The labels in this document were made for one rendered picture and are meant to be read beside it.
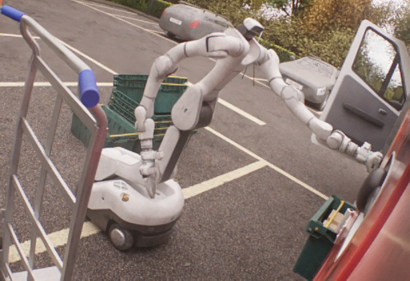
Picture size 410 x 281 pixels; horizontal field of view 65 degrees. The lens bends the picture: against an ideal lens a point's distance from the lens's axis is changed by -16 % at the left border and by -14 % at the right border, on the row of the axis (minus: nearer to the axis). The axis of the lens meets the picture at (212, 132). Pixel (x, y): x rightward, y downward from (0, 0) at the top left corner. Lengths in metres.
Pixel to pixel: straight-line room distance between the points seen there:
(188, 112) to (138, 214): 0.62
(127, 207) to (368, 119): 3.36
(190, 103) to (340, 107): 3.00
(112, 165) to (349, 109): 3.13
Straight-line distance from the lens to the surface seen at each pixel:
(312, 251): 1.45
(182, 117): 1.91
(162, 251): 2.35
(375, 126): 4.78
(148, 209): 2.06
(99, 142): 0.86
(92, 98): 0.65
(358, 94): 4.64
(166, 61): 1.76
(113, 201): 2.08
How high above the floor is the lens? 1.42
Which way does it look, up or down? 17 degrees down
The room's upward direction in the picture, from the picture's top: 23 degrees clockwise
